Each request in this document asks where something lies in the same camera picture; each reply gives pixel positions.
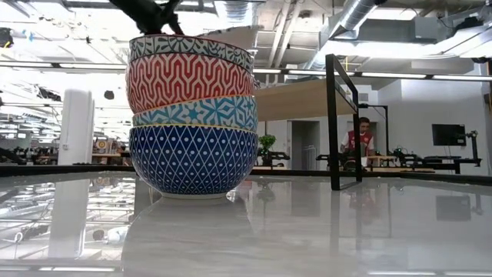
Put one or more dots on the teal blue patterned ceramic bowl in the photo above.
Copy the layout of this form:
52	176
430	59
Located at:
192	45

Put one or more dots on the linear ceiling light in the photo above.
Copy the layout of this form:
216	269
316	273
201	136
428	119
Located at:
57	65
384	74

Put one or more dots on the black table frame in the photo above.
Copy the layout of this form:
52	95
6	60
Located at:
57	169

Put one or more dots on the small background potted plant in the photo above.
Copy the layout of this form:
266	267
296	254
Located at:
266	142

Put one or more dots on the blue white wide-rim bowl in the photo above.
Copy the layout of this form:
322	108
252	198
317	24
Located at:
238	38

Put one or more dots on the background cluttered shelf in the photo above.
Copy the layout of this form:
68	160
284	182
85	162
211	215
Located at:
103	146

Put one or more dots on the person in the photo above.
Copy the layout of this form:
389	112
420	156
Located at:
365	140

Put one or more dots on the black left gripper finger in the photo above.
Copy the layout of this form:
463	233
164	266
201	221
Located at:
153	27
176	24

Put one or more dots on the dark blue diamond-patterned bowl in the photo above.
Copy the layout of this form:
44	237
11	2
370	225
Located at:
192	157

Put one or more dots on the red patterned ceramic bowl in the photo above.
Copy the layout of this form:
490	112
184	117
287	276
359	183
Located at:
184	79

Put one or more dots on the silver ventilation duct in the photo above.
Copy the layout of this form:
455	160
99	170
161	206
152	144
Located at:
357	11

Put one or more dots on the black ceiling-mounted device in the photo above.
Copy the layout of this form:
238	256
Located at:
4	37

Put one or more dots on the wooden shelf black metal frame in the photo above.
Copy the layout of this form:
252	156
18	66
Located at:
300	100

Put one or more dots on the black wall monitor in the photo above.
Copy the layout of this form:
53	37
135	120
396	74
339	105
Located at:
447	134

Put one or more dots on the light blue star-patterned bowl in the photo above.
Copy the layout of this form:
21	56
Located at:
207	111

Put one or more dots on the white pillar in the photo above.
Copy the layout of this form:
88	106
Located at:
76	127

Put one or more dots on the black dome camera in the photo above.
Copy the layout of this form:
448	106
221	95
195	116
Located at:
108	95

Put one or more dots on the black background robot arm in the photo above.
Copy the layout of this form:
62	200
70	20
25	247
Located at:
278	155

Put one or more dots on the background wooden workbench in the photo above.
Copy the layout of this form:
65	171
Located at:
403	169

